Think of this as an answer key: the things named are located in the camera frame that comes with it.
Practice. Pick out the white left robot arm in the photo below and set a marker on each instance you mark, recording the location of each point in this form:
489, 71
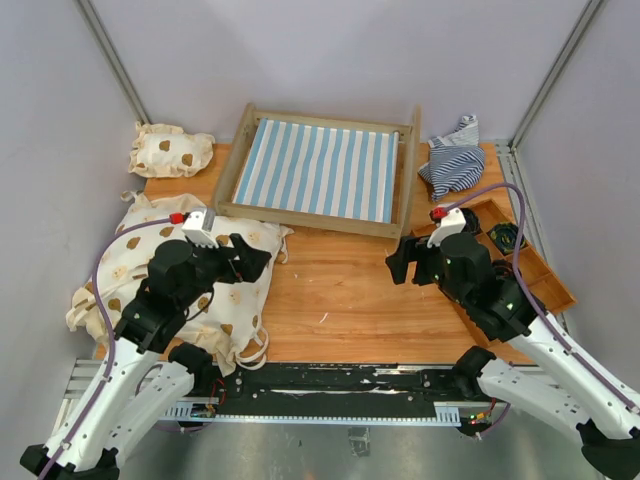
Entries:
115, 413

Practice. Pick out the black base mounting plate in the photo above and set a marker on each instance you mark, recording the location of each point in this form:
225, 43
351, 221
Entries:
335, 389

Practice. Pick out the right aluminium frame post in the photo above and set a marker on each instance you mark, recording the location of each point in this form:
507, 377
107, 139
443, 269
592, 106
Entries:
578, 33

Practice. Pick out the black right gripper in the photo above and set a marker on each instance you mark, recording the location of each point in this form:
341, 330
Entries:
411, 248

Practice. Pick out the wooden compartment tray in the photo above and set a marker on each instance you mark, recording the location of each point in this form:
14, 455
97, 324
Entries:
510, 260

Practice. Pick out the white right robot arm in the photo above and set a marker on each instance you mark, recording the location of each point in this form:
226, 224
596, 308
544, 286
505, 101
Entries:
588, 402

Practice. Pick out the grey slotted cable duct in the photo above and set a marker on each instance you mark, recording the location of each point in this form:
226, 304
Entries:
190, 412

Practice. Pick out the left aluminium frame post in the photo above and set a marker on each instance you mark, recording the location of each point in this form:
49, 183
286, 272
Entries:
99, 33

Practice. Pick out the small bear print pillow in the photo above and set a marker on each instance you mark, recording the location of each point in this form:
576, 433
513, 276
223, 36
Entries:
167, 151

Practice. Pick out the aluminium frame post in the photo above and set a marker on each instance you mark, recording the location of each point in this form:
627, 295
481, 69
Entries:
578, 33
99, 33

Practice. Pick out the large bear print cushion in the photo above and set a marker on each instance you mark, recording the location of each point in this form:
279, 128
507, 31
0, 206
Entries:
225, 319

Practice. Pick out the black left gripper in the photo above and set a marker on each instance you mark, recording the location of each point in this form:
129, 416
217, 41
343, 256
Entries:
252, 259

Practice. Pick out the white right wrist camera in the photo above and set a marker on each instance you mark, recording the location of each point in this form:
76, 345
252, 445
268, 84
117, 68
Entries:
448, 222

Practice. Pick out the wooden striped pet bed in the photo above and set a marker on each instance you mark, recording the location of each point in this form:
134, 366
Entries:
328, 173

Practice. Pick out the blue yellow rolled fabric item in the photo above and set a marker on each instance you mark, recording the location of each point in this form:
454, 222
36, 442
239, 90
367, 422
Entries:
504, 236

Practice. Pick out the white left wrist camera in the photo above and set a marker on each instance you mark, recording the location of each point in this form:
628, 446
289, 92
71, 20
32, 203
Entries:
197, 228

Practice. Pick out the blue striped cloth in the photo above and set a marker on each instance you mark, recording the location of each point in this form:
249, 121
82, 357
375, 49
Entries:
456, 160

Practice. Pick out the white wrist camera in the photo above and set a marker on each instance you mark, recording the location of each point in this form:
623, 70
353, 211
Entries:
197, 228
448, 222

